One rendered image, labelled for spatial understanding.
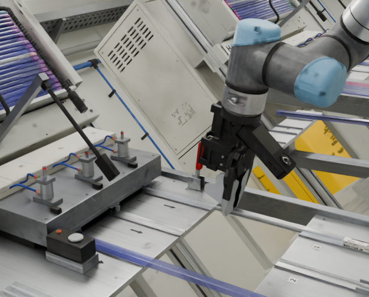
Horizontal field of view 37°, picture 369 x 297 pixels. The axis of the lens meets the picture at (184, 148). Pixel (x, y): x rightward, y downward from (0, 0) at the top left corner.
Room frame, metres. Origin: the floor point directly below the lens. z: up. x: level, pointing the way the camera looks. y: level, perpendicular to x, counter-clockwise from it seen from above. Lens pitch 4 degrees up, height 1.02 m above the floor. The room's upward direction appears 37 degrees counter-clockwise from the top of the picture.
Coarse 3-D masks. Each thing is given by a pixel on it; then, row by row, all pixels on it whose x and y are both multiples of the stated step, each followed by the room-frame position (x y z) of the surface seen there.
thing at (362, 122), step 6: (276, 114) 1.47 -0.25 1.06; (282, 114) 1.46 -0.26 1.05; (288, 114) 1.46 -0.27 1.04; (294, 114) 1.45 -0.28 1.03; (300, 114) 1.44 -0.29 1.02; (306, 114) 1.43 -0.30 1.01; (312, 114) 1.43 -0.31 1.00; (318, 114) 1.43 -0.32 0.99; (324, 120) 1.41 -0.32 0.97; (330, 120) 1.41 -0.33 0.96; (336, 120) 1.40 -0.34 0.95; (342, 120) 1.39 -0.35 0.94; (348, 120) 1.38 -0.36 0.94; (354, 120) 1.37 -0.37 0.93; (360, 120) 1.37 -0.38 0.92; (366, 120) 1.37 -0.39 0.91
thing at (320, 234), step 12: (156, 192) 1.13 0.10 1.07; (168, 192) 1.12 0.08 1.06; (204, 204) 1.08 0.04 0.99; (216, 204) 1.07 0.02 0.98; (240, 216) 1.05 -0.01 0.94; (252, 216) 1.03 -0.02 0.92; (264, 216) 1.03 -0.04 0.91; (288, 228) 1.00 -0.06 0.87; (300, 228) 0.99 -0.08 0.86; (312, 228) 0.99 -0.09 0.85; (336, 240) 0.97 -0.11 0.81
